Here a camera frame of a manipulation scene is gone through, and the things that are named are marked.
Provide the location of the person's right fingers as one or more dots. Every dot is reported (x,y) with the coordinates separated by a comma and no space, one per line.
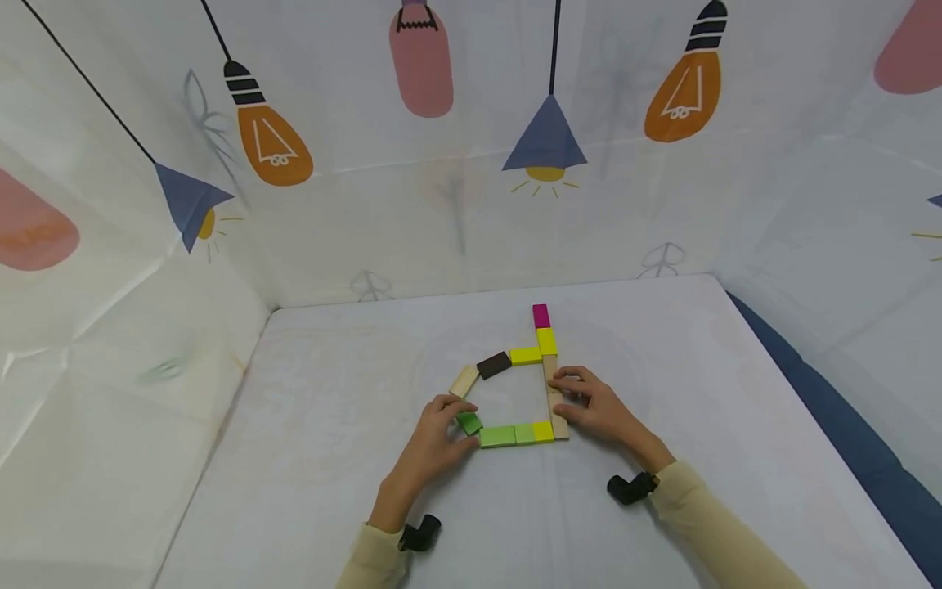
(572,381)

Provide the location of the person's right forearm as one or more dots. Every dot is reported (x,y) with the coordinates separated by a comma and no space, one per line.
(725,536)

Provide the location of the person's left hand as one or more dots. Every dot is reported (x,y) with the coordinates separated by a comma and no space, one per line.
(419,466)

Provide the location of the magenta wooden block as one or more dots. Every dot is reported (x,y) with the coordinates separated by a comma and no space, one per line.
(541,316)

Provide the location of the short natural wooden block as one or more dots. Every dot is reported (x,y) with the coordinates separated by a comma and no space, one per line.
(464,381)

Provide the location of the person's right hand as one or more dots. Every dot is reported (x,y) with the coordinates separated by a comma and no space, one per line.
(611,417)

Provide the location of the dark brown wooden block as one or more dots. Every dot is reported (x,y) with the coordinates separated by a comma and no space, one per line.
(494,365)

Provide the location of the yellow wooden block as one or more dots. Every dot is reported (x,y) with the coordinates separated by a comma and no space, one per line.
(525,356)
(546,341)

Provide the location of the long light green block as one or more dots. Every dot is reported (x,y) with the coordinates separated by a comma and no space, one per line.
(497,437)

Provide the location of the short yellow block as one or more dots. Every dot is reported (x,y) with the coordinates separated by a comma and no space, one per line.
(543,431)

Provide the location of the black wrist band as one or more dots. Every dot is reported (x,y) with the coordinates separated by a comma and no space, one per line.
(421,532)
(631,488)

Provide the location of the long natural wooden block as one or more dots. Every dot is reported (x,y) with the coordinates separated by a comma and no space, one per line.
(557,421)

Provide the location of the person's right thumb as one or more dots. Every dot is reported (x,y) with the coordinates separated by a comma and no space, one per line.
(581,415)

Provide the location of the dark green wooden block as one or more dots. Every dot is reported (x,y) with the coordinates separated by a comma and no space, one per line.
(469,424)

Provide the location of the person's left thumb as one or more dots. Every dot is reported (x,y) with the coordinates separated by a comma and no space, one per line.
(465,446)

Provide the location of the person's left forearm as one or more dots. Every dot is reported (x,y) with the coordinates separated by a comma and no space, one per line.
(372,560)

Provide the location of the short light green block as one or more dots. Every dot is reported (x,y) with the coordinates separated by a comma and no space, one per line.
(525,433)

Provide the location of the person's left fingers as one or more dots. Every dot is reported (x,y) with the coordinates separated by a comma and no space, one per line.
(450,406)

